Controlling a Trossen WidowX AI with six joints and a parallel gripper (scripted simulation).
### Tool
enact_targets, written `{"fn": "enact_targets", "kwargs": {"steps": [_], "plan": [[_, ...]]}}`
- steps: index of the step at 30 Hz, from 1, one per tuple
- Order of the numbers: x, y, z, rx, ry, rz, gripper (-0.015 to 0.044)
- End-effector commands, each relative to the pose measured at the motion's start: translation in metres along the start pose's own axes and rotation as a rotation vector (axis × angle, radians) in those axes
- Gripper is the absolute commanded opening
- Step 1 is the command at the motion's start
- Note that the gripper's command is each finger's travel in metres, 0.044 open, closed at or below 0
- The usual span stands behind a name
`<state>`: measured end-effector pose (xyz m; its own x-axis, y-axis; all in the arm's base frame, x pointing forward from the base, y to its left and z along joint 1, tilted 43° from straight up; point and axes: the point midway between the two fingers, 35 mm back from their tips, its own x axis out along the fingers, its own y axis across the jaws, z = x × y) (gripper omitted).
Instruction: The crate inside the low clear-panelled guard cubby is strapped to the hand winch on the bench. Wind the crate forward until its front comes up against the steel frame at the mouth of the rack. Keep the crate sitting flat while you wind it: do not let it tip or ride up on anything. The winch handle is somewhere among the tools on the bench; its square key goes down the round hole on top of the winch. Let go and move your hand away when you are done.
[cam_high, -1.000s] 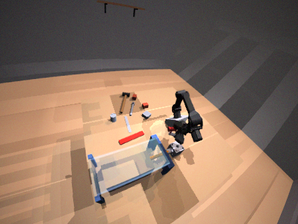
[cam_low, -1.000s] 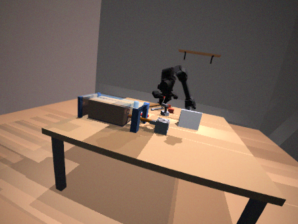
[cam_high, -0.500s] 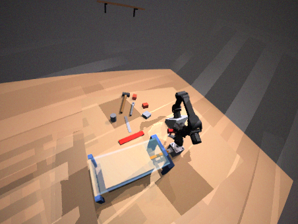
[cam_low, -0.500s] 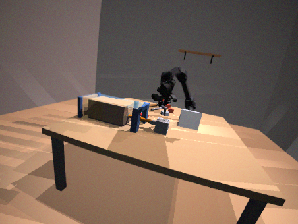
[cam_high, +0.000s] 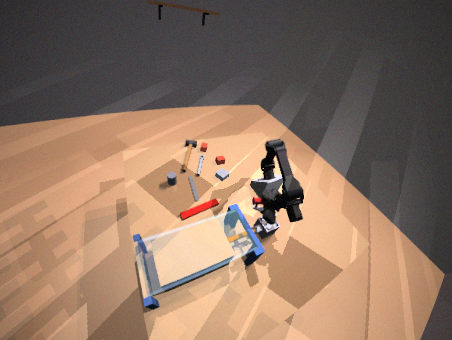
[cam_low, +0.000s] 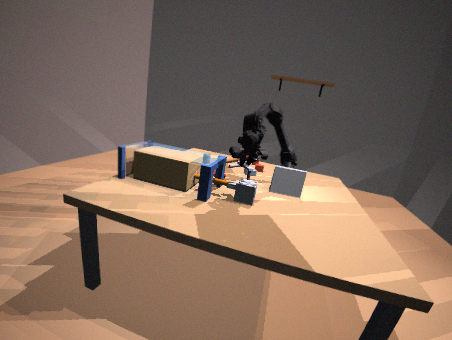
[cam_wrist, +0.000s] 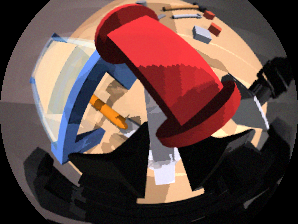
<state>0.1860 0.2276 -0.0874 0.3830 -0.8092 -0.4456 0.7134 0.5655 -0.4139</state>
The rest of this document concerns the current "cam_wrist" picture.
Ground hammer with dark grey head and wooden handle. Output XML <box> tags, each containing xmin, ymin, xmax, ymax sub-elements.
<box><xmin>164</xmin><ymin>3</ymin><xmax>208</xmax><ymax>14</ymax></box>

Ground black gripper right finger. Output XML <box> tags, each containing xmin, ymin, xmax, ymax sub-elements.
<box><xmin>177</xmin><ymin>128</ymin><xmax>255</xmax><ymax>192</ymax></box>

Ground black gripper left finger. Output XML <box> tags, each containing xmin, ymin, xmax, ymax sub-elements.
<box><xmin>68</xmin><ymin>121</ymin><xmax>150</xmax><ymax>198</ymax></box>

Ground grey cylinder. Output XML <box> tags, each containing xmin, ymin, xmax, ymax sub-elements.
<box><xmin>136</xmin><ymin>0</ymin><xmax>148</xmax><ymax>7</ymax></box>

